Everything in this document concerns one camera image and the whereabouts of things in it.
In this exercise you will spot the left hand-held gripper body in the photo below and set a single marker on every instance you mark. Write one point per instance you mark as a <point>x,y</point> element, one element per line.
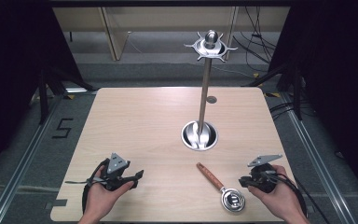
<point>115,169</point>

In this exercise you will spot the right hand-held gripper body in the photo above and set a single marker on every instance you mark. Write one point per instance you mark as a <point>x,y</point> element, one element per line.
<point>262,177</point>

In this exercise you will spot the person's right hand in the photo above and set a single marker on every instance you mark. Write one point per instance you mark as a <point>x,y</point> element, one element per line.
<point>276,194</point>

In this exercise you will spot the person's left hand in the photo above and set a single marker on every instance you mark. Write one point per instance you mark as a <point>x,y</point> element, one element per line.
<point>101,197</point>

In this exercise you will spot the black tape floor mark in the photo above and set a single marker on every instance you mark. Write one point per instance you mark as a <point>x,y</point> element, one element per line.
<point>62,128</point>

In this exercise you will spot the grey round table grommet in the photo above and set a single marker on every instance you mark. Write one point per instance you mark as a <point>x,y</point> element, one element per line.
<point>211,100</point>

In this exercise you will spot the metal utensil hanging rack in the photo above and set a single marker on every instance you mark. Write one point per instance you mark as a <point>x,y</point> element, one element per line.
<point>203,102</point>

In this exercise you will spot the black metal stand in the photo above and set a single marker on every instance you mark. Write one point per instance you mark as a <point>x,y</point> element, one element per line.
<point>45,96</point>
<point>296,90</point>

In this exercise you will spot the beige wooden cabinet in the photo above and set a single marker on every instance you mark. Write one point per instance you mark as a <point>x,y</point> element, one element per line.
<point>155,18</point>

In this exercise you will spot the aluminium floor rail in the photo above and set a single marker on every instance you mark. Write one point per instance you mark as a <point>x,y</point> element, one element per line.
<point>24,161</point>
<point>320,155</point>

